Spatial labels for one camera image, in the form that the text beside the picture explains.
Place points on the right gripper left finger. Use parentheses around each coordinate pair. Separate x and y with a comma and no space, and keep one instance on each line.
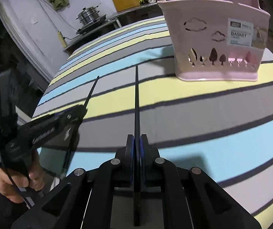
(128,161)

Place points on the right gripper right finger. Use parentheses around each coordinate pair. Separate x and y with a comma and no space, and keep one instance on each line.
(145,159)

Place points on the pink plastic utensil basket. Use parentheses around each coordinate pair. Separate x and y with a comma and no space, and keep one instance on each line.
(216,39)

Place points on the metal kitchen shelf counter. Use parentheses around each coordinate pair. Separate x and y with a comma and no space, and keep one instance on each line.
(114,22)

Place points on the person's left hand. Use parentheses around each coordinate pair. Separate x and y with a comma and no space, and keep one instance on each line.
(35,180)

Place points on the black chopstick on table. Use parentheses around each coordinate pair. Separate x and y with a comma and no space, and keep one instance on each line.
(136,168)

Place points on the striped tablecloth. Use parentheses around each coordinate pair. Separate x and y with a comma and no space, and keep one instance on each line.
(223,127)

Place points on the black induction cooktop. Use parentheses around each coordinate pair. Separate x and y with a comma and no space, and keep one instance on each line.
(92,25)

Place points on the stainless steel steamer pot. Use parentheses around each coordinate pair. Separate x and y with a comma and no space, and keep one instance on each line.
(88,15)

